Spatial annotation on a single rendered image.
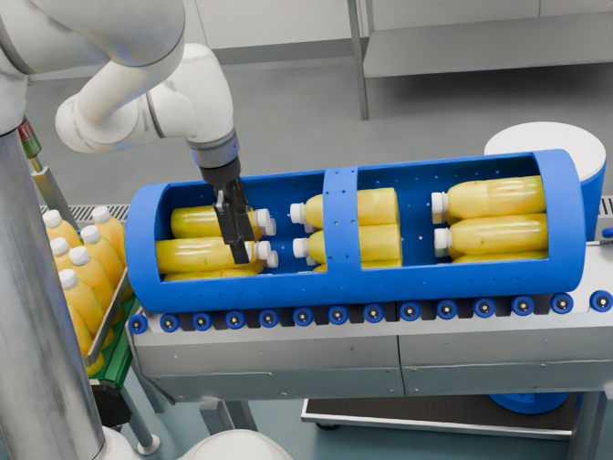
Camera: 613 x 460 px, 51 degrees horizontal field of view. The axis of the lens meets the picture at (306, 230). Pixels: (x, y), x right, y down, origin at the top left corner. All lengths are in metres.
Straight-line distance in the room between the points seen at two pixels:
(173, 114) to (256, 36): 3.73
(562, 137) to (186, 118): 0.99
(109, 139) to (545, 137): 1.08
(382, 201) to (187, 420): 1.49
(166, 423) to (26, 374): 1.86
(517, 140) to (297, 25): 3.16
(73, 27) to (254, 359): 1.03
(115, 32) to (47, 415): 0.39
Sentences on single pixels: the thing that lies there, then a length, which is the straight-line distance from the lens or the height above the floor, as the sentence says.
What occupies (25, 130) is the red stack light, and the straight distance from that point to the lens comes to 1.83.
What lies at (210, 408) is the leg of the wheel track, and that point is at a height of 0.63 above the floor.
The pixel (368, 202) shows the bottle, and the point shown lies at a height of 1.19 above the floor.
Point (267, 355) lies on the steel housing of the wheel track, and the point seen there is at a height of 0.87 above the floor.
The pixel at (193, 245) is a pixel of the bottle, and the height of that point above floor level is 1.15.
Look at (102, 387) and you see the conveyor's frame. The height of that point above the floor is 0.90.
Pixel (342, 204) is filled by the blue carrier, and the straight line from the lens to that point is 1.22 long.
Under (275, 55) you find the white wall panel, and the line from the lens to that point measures 4.81.
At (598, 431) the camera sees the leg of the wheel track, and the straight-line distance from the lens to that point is 1.79.
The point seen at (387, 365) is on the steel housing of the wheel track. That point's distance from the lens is 1.43.
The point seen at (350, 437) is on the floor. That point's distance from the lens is 2.33.
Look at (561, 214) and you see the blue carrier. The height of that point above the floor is 1.19.
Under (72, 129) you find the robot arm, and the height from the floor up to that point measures 1.49.
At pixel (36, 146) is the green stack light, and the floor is 1.18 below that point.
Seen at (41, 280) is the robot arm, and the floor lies 1.57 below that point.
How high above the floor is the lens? 1.95
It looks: 38 degrees down
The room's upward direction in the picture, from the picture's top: 12 degrees counter-clockwise
